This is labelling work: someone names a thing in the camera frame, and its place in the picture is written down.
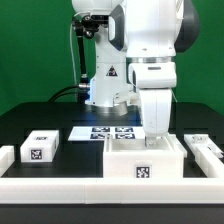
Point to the white left fence piece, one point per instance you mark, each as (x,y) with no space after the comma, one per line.
(7,158)

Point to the white marker base plate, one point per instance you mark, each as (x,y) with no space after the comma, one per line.
(99,133)

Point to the white cabinet body box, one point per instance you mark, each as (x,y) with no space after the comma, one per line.
(130,158)

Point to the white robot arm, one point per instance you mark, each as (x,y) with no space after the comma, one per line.
(136,42)

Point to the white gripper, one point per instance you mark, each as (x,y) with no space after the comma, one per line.
(155,113)

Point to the white cabinet top block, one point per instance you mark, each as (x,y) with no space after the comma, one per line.
(40,146)

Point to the black camera on mount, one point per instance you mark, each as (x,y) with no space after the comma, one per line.
(95,19)

